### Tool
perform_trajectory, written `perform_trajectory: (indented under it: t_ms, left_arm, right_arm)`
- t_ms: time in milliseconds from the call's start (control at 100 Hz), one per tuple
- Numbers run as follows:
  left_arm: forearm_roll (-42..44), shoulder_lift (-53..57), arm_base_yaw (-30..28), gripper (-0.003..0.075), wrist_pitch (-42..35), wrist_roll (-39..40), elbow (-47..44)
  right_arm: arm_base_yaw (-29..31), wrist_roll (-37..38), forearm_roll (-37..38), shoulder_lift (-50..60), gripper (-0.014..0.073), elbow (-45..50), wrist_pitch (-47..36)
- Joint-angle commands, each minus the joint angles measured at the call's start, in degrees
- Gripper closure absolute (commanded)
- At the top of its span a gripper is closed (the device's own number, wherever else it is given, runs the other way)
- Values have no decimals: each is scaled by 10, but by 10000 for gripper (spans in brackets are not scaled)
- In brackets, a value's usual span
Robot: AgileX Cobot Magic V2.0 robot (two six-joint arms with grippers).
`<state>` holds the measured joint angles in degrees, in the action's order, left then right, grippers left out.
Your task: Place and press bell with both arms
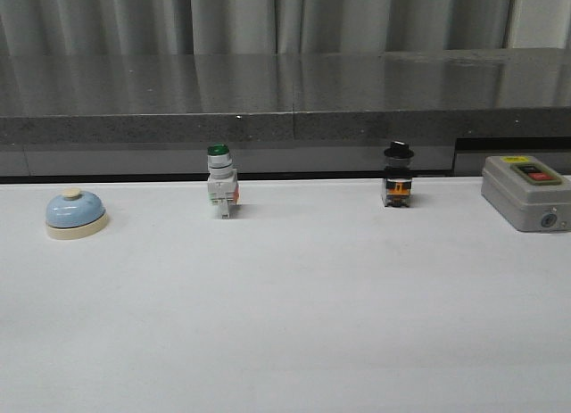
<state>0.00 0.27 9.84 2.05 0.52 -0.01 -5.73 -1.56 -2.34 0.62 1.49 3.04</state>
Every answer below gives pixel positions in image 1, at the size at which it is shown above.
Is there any grey stone counter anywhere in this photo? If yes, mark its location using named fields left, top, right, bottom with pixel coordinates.
left=1, top=49, right=570, bottom=181

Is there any green push button switch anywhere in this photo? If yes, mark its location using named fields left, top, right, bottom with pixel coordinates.
left=207, top=144, right=239, bottom=219

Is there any grey pleated curtain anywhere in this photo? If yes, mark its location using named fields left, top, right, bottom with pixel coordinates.
left=1, top=0, right=570, bottom=56

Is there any blue desk call bell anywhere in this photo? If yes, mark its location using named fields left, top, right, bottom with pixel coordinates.
left=46, top=187, right=110, bottom=240

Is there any grey control switch box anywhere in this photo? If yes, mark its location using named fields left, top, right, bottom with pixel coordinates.
left=481, top=155, right=570, bottom=232

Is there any black rotary selector switch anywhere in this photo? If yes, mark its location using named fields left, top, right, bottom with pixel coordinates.
left=382, top=141, right=415, bottom=207

